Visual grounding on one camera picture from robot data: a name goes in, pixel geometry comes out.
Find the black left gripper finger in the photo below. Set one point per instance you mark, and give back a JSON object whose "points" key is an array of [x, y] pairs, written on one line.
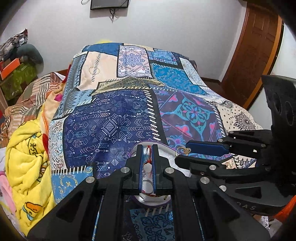
{"points": [[92, 210], [196, 166], [202, 211]]}

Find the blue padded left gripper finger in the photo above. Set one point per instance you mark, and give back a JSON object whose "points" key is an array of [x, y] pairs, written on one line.
{"points": [[208, 148]]}

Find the purple heart-shaped jewelry box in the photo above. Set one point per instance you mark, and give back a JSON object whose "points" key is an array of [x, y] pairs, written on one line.
{"points": [[155, 158]]}

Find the yellow cartoon blanket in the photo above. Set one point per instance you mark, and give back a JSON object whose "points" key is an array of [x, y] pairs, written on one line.
{"points": [[29, 174]]}

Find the blue patchwork bedspread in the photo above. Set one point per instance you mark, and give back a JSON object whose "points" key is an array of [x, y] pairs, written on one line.
{"points": [[117, 95]]}

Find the brown wooden door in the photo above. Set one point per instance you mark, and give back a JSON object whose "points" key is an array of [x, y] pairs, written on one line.
{"points": [[254, 55]]}

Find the striped brown beige cloth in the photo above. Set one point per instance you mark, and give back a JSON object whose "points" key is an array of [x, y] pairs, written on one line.
{"points": [[29, 104]]}

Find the orange and green box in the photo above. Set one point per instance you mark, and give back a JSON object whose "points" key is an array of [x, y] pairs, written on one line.
{"points": [[16, 77]]}

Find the dark green neck pillow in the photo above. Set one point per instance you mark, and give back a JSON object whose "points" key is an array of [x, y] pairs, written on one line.
{"points": [[31, 52]]}

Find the wall-mounted black television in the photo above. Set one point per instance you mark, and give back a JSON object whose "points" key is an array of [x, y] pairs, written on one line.
{"points": [[108, 4]]}

